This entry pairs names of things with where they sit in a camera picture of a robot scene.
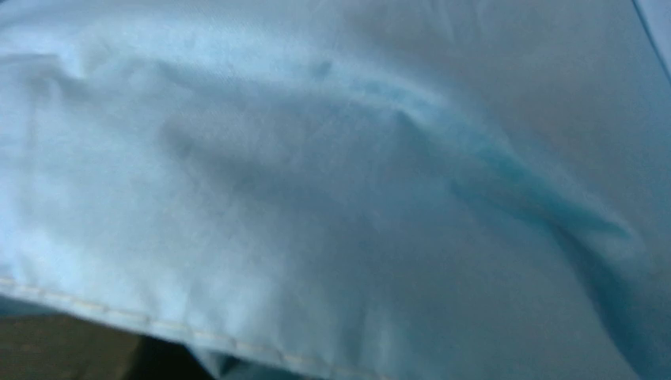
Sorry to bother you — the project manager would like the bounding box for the light blue folding umbrella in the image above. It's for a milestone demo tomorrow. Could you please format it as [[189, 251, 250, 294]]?
[[1, 1, 670, 379]]

